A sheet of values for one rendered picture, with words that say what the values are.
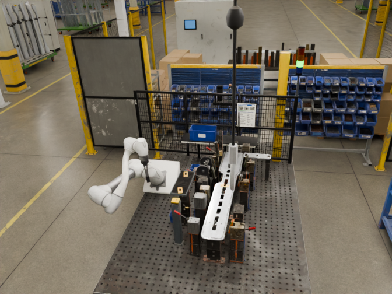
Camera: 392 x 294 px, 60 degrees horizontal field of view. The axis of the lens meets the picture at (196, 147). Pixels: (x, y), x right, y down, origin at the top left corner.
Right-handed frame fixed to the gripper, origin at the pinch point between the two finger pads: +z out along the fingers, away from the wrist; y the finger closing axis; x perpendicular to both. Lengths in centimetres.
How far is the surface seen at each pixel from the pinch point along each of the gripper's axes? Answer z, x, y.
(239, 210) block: 7, -69, -66
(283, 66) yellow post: -71, -161, 50
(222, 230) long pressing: 8, -49, -82
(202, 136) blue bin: 3, -70, 66
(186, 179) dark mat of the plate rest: -7.7, -33.0, -28.1
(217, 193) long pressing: 9, -59, -34
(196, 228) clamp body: 8, -30, -75
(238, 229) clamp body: 4, -60, -90
